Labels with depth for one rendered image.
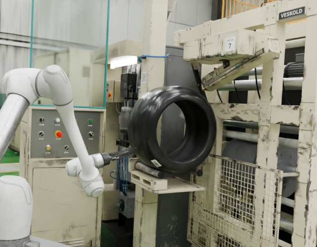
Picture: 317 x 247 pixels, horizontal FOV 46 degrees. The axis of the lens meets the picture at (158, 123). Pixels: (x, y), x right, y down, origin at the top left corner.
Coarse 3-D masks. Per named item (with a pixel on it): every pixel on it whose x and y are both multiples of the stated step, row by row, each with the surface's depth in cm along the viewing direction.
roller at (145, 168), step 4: (136, 164) 252; (140, 164) 248; (136, 168) 254; (140, 168) 245; (144, 168) 240; (148, 168) 236; (152, 168) 234; (148, 172) 235; (152, 172) 230; (156, 172) 226; (160, 172) 224; (156, 176) 226; (160, 176) 224
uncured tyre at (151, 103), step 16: (144, 96) 235; (160, 96) 223; (176, 96) 224; (192, 96) 230; (144, 112) 220; (160, 112) 220; (192, 112) 260; (208, 112) 236; (128, 128) 235; (144, 128) 219; (192, 128) 262; (208, 128) 239; (144, 144) 220; (192, 144) 261; (208, 144) 237; (144, 160) 232; (160, 160) 223; (176, 160) 256; (192, 160) 232
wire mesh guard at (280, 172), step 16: (208, 160) 262; (224, 160) 245; (192, 176) 280; (192, 192) 279; (208, 192) 261; (240, 192) 230; (208, 208) 261; (224, 208) 244; (240, 224) 230; (192, 240) 279; (224, 240) 244; (240, 240) 229; (272, 240) 206
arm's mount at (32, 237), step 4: (32, 236) 158; (36, 240) 154; (40, 240) 154; (44, 240) 155; (48, 240) 155; (40, 244) 150; (44, 244) 150; (48, 244) 151; (52, 244) 151; (56, 244) 152; (60, 244) 152
